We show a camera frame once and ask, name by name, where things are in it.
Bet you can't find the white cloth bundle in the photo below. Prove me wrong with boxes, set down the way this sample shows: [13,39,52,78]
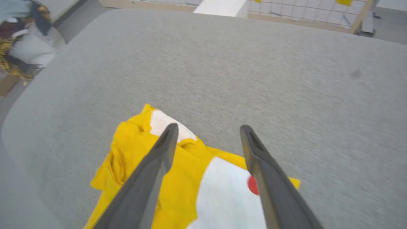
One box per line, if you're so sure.
[8,24,58,69]

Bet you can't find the grey metal partition foot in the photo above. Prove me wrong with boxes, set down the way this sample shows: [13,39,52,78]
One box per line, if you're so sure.
[360,9,376,38]

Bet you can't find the grey fabric sofa cushion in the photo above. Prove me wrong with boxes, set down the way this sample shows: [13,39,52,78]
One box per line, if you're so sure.
[0,9,407,229]

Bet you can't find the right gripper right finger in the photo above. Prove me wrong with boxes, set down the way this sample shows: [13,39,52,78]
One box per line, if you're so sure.
[239,124,324,229]

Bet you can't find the light blue cloth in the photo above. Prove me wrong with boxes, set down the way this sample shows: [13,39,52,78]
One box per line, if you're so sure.
[0,0,34,24]

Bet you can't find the yellow garment with white print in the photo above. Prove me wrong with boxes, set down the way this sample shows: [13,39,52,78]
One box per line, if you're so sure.
[83,103,301,229]

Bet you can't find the lemon print partition panel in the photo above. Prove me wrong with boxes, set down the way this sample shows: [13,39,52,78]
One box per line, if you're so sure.
[99,0,375,34]

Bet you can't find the white box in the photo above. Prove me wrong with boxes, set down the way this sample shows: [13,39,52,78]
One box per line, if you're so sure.
[193,0,249,18]

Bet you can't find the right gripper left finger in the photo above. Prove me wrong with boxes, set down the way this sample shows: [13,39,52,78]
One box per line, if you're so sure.
[92,123,179,229]

